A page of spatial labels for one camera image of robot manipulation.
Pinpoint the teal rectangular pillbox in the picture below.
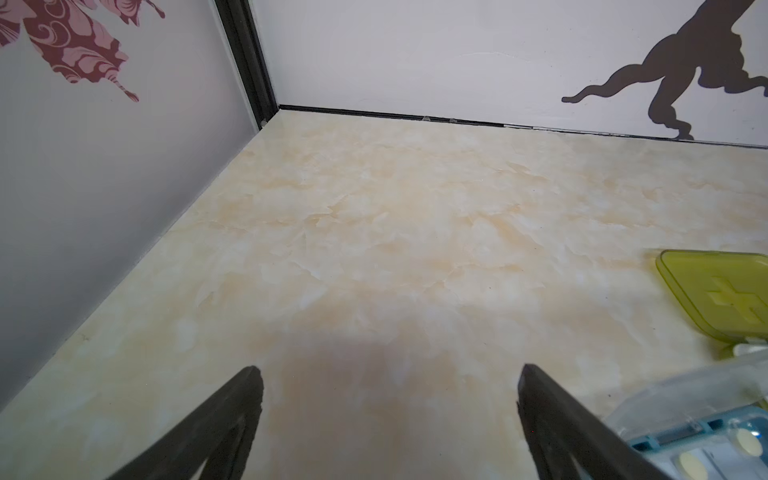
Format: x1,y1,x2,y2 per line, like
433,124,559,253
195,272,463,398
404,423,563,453
604,347,767,479

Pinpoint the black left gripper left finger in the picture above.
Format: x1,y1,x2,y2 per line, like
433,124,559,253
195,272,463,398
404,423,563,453
111,366,264,479

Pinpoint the lime green open pillbox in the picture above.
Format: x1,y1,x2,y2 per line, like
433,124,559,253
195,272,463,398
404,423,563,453
655,250,767,357

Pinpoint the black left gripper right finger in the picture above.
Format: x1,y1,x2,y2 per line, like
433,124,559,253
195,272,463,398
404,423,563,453
517,364,666,479

